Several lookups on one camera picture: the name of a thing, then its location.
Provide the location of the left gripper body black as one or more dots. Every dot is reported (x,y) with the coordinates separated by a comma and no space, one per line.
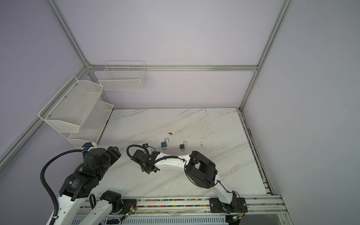
(112,156)

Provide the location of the large blue padlock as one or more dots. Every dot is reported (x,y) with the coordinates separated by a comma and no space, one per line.
(164,143)

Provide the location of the white mesh shelf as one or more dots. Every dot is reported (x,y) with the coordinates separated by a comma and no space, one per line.
(68,110)
(93,127)

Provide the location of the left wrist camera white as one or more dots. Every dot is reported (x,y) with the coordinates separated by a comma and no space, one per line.
(88,146)

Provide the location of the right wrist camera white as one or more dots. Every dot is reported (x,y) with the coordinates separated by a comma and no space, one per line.
(146,147)

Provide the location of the aluminium frame profile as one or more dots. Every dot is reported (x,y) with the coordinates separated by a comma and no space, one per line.
(14,150)

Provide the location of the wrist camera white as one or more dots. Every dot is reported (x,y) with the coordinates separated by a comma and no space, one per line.
(146,147)
(88,146)

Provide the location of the lower white mesh shelf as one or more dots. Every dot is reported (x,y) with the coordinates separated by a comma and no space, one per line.
(93,127)

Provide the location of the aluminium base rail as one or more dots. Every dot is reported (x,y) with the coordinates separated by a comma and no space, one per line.
(171,211)

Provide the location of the black padlock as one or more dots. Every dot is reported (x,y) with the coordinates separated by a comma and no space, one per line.
(183,145)

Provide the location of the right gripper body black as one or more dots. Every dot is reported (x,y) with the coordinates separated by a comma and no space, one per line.
(143,167)

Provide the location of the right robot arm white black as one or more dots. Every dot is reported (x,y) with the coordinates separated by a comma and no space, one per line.
(200,171)

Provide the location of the upper white mesh shelf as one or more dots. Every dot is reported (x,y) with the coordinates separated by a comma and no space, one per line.
(68,110)

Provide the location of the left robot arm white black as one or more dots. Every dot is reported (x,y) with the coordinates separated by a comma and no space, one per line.
(78,186)

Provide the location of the white wire basket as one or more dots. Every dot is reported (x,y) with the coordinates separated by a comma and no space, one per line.
(123,76)

